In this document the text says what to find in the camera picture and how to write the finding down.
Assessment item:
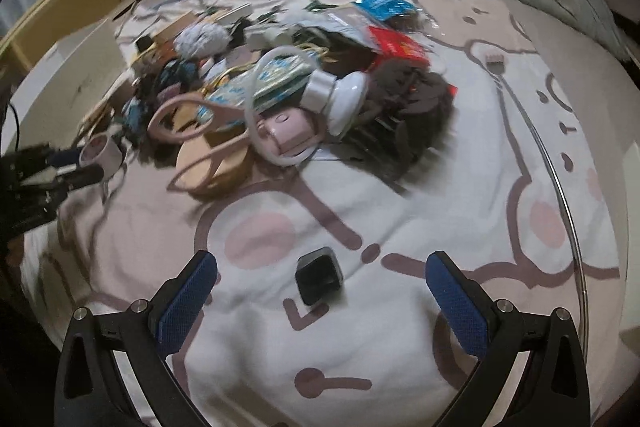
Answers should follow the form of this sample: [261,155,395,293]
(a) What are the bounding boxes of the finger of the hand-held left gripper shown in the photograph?
[47,148,86,168]
[57,164,106,188]

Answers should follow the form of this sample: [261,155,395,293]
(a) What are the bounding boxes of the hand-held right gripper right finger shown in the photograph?
[425,251,591,427]

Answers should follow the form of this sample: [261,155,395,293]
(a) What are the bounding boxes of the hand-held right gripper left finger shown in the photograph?
[52,251,218,427]

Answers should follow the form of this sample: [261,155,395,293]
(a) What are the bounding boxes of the white cardboard box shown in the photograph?
[7,18,128,150]

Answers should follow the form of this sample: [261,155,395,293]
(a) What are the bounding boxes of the black charger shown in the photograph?
[294,247,344,306]

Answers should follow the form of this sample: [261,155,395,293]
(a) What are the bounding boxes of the printed blanket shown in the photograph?
[20,0,631,427]

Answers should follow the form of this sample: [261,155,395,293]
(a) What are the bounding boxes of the round wooden coaster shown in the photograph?
[175,134,253,200]

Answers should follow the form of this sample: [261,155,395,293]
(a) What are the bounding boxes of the dark brown mesh item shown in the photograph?
[345,57,455,190]

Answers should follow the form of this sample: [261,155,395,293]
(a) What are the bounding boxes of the floral pouch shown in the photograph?
[209,56,313,118]

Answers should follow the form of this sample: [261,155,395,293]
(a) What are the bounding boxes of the white plastic device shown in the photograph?
[252,27,296,55]

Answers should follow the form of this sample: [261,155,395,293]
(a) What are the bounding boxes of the white and silver device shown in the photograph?
[299,71,370,142]

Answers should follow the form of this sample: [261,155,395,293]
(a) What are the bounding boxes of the metal back scratcher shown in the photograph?
[484,53,587,353]

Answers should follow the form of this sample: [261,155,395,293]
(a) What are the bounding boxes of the red packet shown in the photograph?
[366,26,432,68]

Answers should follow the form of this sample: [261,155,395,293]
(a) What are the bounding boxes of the blue packet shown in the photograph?
[356,0,417,24]

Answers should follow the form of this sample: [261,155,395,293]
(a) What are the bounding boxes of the white ring cable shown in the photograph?
[245,46,323,168]

